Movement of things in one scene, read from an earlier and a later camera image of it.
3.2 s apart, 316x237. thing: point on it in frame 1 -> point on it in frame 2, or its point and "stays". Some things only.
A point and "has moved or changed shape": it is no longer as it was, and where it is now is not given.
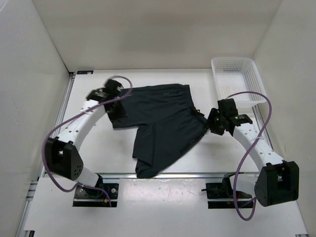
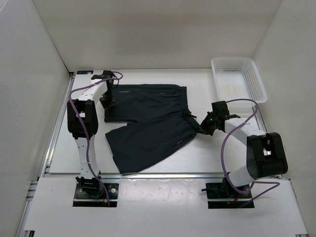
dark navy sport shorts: [168, 125] has moved or changed shape
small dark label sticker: [85, 72] stays
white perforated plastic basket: [234, 76] stays
